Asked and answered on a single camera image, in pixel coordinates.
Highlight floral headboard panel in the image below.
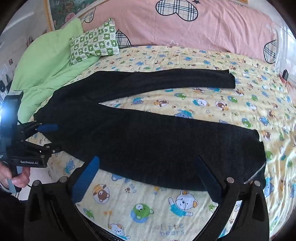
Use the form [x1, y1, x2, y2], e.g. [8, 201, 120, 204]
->
[45, 0, 97, 31]

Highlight pink quilt with plaid hearts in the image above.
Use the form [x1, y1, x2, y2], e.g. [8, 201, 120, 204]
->
[81, 0, 281, 64]

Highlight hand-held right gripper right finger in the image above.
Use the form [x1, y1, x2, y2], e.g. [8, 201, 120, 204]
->
[194, 156, 270, 241]

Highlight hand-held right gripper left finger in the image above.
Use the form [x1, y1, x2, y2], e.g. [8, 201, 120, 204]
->
[24, 156, 100, 241]

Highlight yellow cartoon bear bedsheet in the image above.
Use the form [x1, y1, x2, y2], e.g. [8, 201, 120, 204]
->
[25, 45, 296, 241]

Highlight person's left forearm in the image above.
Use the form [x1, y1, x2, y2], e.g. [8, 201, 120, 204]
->
[0, 191, 26, 232]

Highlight person's left hand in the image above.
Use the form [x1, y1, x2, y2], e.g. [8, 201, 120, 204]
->
[0, 162, 31, 189]

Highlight green white patterned pillow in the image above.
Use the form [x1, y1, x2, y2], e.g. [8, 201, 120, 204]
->
[69, 19, 120, 66]

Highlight light green blanket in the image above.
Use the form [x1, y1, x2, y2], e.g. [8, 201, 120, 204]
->
[10, 18, 100, 123]

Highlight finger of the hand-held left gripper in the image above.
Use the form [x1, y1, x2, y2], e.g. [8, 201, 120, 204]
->
[22, 140, 62, 155]
[20, 122, 59, 139]

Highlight black pants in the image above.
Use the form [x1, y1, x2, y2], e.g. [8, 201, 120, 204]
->
[33, 69, 267, 192]

